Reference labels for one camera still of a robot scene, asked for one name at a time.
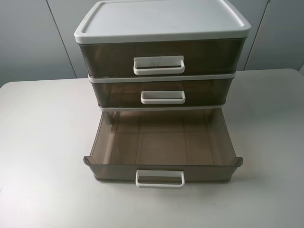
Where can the smoky drawer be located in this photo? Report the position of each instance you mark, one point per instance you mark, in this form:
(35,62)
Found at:
(201,57)
(163,149)
(128,94)

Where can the white plastic drawer cabinet frame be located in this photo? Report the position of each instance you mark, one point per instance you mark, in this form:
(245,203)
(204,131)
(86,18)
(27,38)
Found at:
(131,21)

